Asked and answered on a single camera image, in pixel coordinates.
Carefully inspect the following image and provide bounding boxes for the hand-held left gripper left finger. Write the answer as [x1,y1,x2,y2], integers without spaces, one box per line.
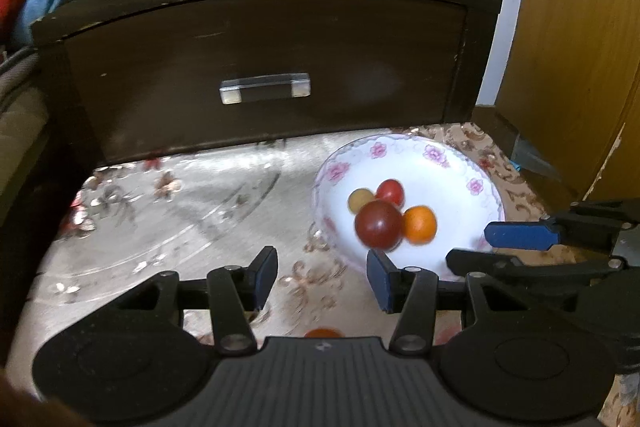
[102,246,279,355]

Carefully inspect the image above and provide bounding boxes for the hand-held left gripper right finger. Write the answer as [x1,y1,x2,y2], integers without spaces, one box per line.
[366,249,532,356]

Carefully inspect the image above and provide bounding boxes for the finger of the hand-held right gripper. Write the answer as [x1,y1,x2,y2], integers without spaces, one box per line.
[445,248,630,308]
[483,199,640,254]

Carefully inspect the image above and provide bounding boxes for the white floral bowl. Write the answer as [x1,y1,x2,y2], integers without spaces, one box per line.
[312,133,506,284]

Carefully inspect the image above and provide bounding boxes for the large dark red tomato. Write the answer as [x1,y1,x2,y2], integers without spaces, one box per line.
[354,200,404,252]

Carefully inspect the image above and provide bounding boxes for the yellow cherry tomato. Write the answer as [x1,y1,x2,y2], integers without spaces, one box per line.
[348,188,376,214]

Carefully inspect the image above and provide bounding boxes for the floral plastic table cover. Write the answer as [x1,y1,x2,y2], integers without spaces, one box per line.
[20,121,568,403]

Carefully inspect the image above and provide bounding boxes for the small red cherry tomato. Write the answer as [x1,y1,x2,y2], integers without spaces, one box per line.
[375,179,406,208]

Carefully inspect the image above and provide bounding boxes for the clear glass plate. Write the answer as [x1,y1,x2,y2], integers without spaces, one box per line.
[52,142,283,280]

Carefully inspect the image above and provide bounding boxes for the light wooden wardrobe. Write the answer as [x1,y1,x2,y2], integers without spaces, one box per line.
[494,0,640,208]

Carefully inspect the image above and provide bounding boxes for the dark wooden drawer cabinet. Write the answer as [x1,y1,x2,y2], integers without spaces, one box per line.
[31,0,505,168]

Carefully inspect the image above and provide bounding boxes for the light blue cloth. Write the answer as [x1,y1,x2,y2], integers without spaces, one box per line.
[12,0,71,46]

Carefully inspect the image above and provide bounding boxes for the clear drawer handle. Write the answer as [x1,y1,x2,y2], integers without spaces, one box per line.
[219,72,312,106]

